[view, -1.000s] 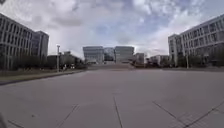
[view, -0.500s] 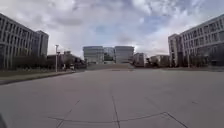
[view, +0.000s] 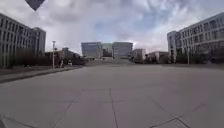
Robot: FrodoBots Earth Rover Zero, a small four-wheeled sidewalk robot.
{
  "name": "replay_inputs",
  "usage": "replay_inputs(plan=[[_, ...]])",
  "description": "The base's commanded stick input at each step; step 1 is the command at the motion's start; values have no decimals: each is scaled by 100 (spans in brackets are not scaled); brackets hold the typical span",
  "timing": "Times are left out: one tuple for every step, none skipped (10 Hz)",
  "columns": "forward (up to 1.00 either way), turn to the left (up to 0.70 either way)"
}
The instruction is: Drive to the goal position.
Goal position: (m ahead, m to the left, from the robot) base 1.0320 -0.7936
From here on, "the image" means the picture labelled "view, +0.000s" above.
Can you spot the raised kerb strip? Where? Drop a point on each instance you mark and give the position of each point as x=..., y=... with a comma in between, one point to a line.
x=30, y=74

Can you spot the thin pole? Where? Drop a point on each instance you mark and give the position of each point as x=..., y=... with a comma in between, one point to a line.
x=188, y=56

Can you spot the grey paved plaza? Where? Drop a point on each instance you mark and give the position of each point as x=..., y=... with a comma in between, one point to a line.
x=113, y=96

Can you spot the large pale windowed building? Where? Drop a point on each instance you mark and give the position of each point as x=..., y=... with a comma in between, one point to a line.
x=203, y=35

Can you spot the wide grey steps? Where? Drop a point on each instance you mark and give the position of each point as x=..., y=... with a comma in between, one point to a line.
x=110, y=62

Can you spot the small pale building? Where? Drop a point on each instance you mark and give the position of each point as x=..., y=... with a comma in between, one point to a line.
x=138, y=54

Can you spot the large grey windowed building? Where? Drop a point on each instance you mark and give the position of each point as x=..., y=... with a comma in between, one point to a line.
x=15, y=38

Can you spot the row of trees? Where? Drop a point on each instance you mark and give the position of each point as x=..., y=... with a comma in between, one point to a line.
x=26, y=58

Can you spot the pale lamp pole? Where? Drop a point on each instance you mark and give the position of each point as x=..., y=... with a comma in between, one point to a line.
x=53, y=56

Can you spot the glass twin-block building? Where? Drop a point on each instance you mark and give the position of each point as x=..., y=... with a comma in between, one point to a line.
x=121, y=50

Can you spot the reddish low building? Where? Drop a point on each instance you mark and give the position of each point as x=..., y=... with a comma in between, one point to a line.
x=68, y=55

